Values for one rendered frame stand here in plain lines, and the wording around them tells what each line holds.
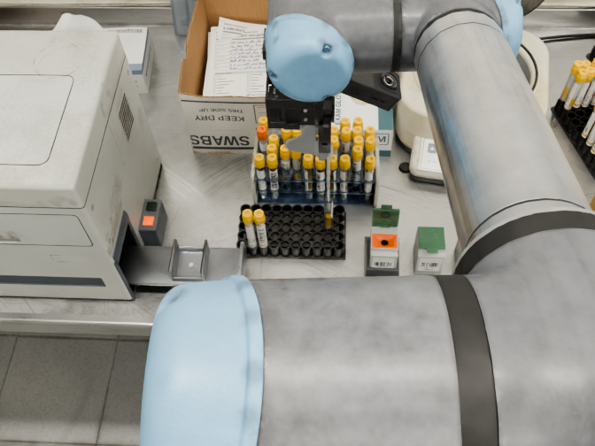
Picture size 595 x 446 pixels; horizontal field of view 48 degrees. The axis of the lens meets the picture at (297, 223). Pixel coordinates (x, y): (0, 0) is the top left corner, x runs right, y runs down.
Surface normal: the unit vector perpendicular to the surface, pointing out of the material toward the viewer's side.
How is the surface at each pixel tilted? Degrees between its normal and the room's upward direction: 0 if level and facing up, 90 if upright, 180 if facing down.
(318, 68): 91
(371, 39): 63
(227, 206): 0
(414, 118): 90
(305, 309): 23
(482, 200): 53
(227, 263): 0
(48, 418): 0
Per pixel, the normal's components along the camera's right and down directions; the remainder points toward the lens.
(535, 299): 0.05, -0.81
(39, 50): -0.04, -0.55
